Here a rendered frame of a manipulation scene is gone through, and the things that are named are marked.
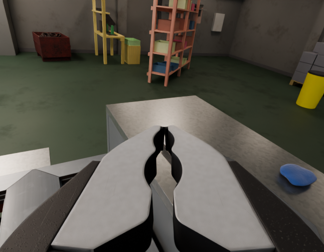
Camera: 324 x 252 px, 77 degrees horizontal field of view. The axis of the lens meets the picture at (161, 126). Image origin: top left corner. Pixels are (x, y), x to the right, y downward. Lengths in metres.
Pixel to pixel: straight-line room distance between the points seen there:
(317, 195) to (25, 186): 1.05
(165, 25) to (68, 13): 3.86
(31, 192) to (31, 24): 7.12
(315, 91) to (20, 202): 5.22
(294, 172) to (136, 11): 7.73
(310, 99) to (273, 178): 4.65
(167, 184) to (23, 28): 7.49
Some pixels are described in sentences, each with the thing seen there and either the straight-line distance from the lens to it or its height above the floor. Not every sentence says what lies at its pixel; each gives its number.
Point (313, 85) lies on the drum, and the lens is 5.34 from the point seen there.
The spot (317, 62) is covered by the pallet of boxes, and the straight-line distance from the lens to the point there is 7.00.
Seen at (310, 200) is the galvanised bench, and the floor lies 1.05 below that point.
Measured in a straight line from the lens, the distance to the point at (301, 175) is 0.86.
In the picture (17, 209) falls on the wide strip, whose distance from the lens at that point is 0.91.
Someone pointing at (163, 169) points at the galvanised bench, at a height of 1.05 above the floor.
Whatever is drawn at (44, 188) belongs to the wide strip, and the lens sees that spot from 0.95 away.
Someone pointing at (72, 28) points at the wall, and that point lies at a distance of 7.82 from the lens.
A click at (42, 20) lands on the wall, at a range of 7.81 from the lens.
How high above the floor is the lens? 1.51
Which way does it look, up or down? 29 degrees down
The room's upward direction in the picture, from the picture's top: 7 degrees clockwise
